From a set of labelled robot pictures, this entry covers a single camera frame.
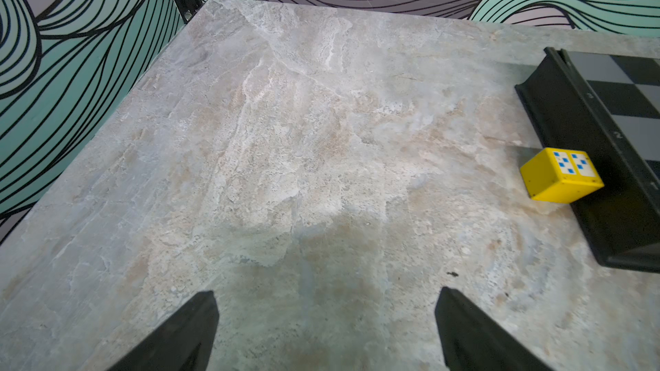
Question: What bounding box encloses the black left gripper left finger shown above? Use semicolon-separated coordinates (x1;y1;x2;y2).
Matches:
109;290;219;371

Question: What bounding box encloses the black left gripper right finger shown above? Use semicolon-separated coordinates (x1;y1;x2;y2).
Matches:
435;287;550;370

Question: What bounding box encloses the yellow dice cube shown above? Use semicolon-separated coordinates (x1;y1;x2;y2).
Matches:
520;148;604;204

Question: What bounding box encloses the black chessboard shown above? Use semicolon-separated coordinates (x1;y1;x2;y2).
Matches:
515;47;659;273

